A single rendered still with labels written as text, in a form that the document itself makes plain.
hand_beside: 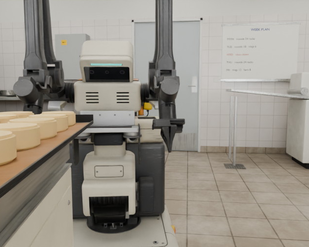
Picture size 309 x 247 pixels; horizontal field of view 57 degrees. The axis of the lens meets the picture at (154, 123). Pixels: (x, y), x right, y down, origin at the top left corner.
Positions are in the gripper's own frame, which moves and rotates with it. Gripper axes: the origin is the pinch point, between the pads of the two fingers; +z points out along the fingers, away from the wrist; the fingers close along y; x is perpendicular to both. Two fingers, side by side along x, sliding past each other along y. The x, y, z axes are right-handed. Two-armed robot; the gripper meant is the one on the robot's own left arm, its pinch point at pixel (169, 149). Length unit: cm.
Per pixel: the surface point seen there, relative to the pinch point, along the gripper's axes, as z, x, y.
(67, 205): 20, -43, -21
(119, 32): -275, 285, -32
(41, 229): 24, -54, -21
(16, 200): 21, -59, -22
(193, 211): 10, 150, 35
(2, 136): 18, -67, -20
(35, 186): 19, -54, -22
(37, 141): 16, -61, -20
